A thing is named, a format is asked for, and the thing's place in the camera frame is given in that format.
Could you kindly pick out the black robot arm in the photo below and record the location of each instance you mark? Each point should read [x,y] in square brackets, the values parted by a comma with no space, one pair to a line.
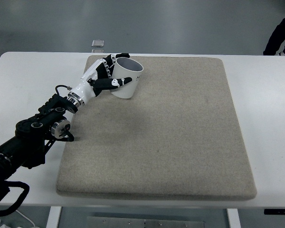
[34,137]

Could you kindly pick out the small clear plastic box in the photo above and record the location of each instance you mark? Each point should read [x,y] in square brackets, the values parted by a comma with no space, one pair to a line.
[97,43]

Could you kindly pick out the white table leg right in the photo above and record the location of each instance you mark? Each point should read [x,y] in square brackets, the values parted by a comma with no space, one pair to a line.
[233,218]

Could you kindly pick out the black table control panel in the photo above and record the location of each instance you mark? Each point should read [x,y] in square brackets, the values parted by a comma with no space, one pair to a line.
[274,211]

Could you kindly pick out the white table leg left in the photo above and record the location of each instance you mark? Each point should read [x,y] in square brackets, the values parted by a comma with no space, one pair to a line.
[54,217]

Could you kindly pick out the grey metal base plate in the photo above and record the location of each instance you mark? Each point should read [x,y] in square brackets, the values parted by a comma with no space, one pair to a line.
[110,222]

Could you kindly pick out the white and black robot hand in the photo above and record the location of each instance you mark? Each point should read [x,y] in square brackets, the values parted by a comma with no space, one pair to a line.
[97,77]

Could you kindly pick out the white table leg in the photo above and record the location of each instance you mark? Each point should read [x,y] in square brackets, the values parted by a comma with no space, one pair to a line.
[54,217]
[233,218]

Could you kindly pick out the beige felt mat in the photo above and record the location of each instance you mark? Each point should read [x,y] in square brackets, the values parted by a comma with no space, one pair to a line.
[178,137]

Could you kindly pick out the white ribbed cup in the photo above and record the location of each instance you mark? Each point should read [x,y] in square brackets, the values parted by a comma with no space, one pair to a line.
[126,75]

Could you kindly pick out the person in black clothes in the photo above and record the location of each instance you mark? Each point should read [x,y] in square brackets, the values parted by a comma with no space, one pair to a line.
[275,40]

